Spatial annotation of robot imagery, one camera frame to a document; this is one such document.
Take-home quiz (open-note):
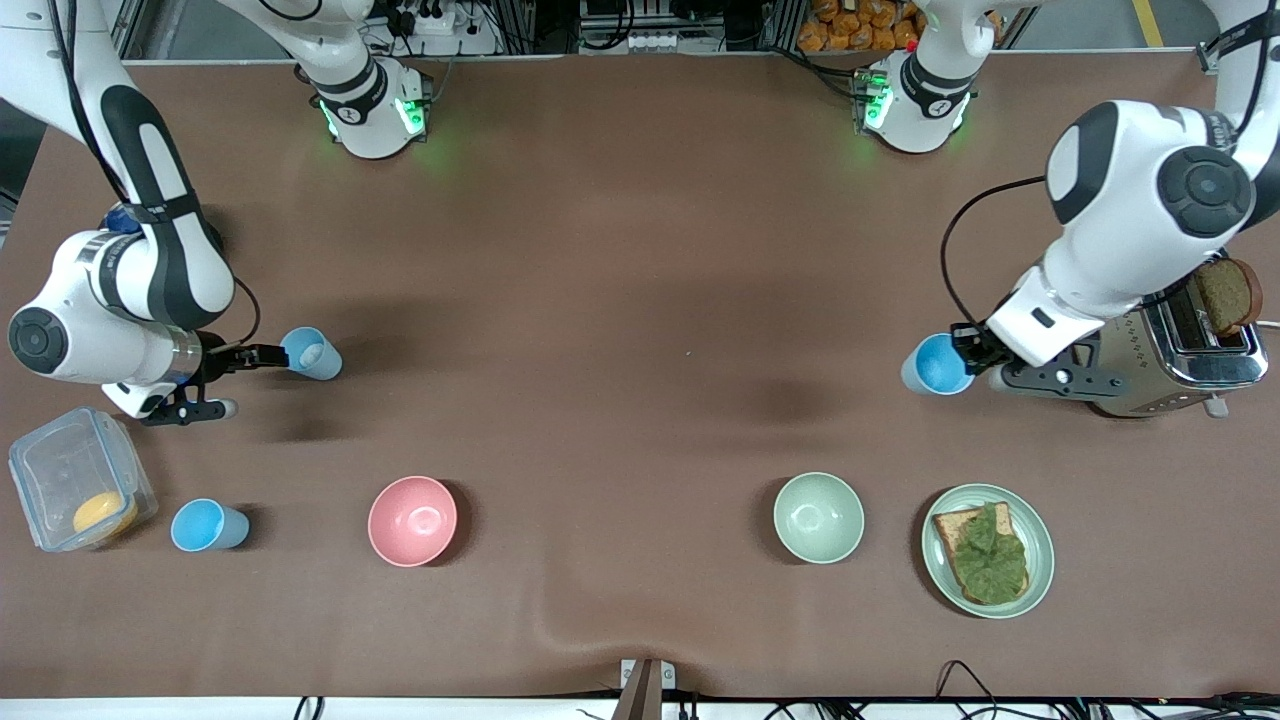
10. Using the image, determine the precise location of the pale blue plastic cup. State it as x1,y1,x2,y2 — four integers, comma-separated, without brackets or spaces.
279,326,345,382

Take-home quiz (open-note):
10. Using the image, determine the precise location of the clear plastic food container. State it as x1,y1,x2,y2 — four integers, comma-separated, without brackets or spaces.
7,405,160,554

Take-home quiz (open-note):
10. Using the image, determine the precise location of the yellow round food piece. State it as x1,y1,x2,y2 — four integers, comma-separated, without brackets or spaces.
71,489,140,542

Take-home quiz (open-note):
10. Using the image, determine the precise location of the brown bread slice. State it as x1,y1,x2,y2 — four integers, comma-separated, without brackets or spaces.
931,501,1032,607

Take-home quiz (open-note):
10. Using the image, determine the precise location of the beige chrome toaster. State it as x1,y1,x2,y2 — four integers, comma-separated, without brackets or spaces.
1084,255,1272,420

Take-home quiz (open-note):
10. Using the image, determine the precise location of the green lettuce leaf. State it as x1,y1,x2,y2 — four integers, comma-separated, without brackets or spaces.
949,502,1030,605

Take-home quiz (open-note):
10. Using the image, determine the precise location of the brown toast slice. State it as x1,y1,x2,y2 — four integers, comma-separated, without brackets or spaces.
1194,257,1265,338

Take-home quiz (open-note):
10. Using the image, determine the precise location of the pale green plate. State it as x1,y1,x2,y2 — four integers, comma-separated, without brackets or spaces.
920,483,1057,621

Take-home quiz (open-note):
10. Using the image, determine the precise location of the pink bowl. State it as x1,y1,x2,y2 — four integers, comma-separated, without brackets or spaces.
367,475,460,569

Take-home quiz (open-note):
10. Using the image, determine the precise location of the pale green bowl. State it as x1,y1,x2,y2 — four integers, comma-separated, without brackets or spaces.
772,471,867,566

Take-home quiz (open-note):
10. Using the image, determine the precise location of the bag of orange snacks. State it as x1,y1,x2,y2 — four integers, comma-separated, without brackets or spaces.
796,0,1005,54

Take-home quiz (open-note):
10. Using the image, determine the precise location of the white power strip with plugs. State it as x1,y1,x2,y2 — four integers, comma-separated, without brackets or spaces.
397,2,460,37

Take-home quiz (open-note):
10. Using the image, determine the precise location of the black looped floor cable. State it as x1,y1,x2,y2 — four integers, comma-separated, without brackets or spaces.
934,659,1002,720

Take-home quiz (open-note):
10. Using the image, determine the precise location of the aluminium frame rail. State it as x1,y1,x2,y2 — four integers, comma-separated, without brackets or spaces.
104,0,167,65

